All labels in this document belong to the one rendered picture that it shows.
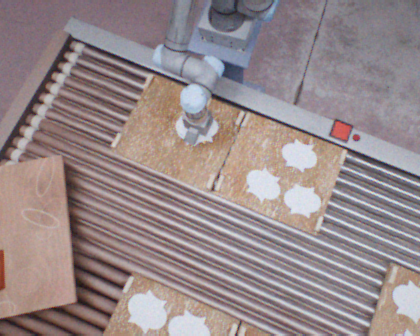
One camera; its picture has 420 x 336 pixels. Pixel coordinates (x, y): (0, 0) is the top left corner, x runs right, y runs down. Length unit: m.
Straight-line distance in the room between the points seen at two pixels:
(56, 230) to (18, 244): 0.13
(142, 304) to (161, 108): 0.72
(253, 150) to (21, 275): 0.90
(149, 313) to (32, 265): 0.42
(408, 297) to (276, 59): 1.72
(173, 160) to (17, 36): 1.84
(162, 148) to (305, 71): 1.43
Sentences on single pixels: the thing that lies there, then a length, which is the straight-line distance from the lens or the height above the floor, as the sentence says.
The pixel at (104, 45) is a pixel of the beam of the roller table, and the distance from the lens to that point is 1.89.
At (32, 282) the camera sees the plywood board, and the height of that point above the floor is 1.04.
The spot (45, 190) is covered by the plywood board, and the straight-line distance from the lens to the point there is 1.61.
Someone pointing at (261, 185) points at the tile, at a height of 0.95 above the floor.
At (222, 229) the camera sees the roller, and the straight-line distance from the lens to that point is 1.59.
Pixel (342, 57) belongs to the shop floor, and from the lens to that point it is 2.92.
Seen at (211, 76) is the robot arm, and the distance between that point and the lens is 1.33.
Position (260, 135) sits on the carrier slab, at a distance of 1.64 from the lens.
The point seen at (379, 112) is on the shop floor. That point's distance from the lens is 2.83.
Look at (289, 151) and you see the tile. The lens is 1.63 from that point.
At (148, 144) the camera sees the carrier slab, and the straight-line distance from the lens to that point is 1.66.
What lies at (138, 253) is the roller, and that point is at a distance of 1.61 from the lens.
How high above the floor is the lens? 2.50
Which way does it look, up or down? 75 degrees down
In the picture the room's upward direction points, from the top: 2 degrees clockwise
